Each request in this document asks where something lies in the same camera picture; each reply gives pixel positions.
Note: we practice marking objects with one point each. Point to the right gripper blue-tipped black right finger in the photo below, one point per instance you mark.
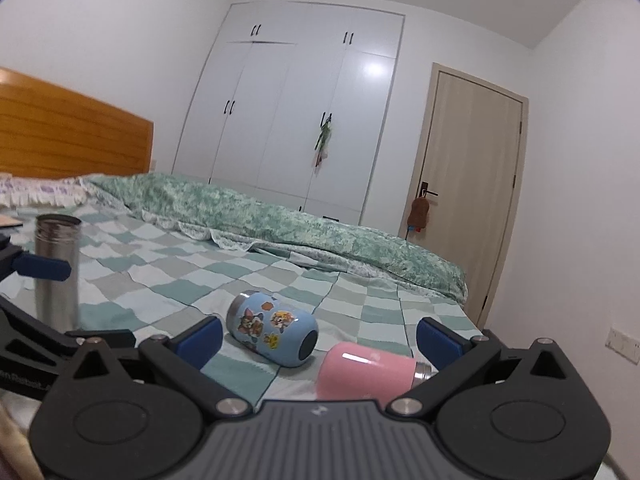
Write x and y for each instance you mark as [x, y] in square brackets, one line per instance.
[462, 363]

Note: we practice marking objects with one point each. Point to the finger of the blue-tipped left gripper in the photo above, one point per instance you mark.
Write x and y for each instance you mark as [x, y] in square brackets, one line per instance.
[42, 265]

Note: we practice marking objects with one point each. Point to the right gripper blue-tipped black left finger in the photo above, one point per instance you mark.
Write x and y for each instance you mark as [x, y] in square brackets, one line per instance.
[177, 362]

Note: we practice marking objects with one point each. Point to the tall stainless steel cup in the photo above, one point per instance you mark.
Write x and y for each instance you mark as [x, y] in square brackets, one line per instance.
[57, 238]

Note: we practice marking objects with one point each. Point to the blue cartoon sticker cup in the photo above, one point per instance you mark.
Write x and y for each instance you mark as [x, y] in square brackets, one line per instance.
[282, 334]

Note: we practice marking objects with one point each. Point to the pink steel-rimmed cup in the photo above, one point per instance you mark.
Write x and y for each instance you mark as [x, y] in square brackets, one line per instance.
[353, 372]

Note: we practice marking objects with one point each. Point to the orange flat book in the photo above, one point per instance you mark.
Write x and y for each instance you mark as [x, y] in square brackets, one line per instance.
[7, 222]

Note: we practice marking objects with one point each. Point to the purple floral pillow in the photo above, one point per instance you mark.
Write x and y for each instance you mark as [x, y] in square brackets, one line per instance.
[20, 192]

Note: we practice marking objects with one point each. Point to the orange wooden headboard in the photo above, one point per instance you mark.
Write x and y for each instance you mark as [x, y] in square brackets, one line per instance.
[49, 132]

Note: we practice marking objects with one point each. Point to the green floral duvet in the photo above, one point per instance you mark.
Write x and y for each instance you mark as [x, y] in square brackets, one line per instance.
[237, 221]

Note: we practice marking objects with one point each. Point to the beige wooden door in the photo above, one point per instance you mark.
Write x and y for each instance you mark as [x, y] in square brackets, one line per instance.
[471, 152]

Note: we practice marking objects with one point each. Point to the green hanging ornament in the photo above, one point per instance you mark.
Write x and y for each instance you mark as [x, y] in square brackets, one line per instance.
[323, 140]

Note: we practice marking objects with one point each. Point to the white built-in wardrobe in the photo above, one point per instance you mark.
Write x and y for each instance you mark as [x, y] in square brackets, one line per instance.
[275, 69]

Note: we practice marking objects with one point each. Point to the black door handle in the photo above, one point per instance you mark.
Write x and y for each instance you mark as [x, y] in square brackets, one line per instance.
[426, 191]

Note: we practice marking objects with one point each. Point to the white wall socket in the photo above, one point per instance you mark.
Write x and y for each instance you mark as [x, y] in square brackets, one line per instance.
[624, 345]

